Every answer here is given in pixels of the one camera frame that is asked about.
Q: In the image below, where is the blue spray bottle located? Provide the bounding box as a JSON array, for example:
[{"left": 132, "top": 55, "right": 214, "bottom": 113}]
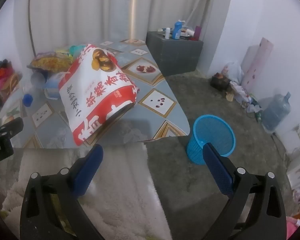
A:
[{"left": 174, "top": 19, "right": 186, "bottom": 40}]

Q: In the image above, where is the purple yellow snack bag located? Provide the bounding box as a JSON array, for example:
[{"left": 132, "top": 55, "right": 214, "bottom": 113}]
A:
[{"left": 27, "top": 50, "right": 74, "bottom": 73}]

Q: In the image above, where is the curved dark hoop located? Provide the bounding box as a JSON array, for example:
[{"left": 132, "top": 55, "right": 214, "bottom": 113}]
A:
[{"left": 27, "top": 0, "right": 37, "bottom": 55}]

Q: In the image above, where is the grey cabinet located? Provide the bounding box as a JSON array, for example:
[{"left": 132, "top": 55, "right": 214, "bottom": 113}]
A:
[{"left": 145, "top": 31, "right": 204, "bottom": 77}]

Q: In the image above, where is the teal cloth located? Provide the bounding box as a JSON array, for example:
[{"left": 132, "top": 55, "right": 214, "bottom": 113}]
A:
[{"left": 69, "top": 44, "right": 87, "bottom": 57}]

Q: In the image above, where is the crumpled printed cloth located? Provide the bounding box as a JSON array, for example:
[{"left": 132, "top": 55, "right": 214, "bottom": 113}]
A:
[{"left": 230, "top": 82, "right": 263, "bottom": 113}]

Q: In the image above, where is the dark brown box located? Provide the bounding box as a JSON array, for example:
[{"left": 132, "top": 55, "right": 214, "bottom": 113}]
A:
[{"left": 210, "top": 72, "right": 232, "bottom": 90}]

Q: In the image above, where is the white fluffy blanket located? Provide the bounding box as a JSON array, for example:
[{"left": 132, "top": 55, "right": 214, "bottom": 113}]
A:
[{"left": 0, "top": 145, "right": 173, "bottom": 240}]

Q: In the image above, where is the white plastic bag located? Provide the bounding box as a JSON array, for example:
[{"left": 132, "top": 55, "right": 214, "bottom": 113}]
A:
[{"left": 221, "top": 60, "right": 245, "bottom": 85}]

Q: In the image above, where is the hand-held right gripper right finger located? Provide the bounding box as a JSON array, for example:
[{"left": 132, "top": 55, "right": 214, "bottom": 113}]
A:
[{"left": 202, "top": 142, "right": 288, "bottom": 240}]

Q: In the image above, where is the white curtain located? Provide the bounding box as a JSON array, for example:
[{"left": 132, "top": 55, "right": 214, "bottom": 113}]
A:
[{"left": 12, "top": 0, "right": 234, "bottom": 58}]

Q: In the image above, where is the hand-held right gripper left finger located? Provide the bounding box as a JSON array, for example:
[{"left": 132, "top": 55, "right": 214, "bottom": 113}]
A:
[{"left": 19, "top": 144, "right": 107, "bottom": 240}]

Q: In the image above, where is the red white snack bag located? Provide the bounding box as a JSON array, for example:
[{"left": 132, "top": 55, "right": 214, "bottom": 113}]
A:
[{"left": 58, "top": 44, "right": 140, "bottom": 147}]

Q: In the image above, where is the blue mesh wastebasket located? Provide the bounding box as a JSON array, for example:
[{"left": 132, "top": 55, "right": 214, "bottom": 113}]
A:
[{"left": 186, "top": 114, "right": 236, "bottom": 165}]

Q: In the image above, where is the pale pink board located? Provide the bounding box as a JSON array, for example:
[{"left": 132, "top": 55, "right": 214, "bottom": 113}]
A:
[{"left": 241, "top": 37, "right": 275, "bottom": 93}]

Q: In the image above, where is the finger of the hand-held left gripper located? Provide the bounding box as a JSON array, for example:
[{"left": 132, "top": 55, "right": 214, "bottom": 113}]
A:
[{"left": 0, "top": 117, "right": 24, "bottom": 140}]

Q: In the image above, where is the large water jug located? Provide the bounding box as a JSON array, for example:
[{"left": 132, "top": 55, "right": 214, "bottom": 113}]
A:
[{"left": 261, "top": 92, "right": 292, "bottom": 132}]

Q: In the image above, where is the clear bottle with blue cap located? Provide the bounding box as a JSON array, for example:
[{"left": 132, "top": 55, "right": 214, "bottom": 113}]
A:
[{"left": 22, "top": 71, "right": 48, "bottom": 108}]

